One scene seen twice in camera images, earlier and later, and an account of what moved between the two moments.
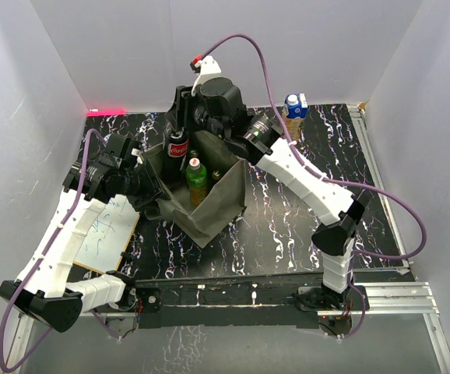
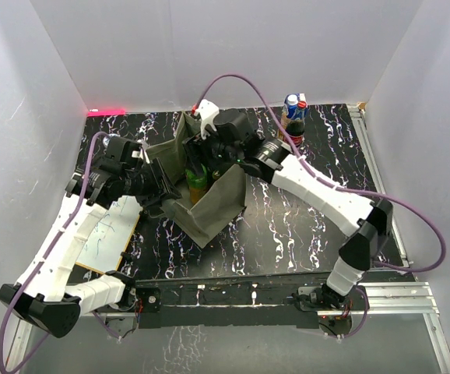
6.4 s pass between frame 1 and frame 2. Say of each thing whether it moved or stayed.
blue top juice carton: stayed
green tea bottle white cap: stayed
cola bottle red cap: moved
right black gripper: moved
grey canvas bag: stayed
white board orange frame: stayed
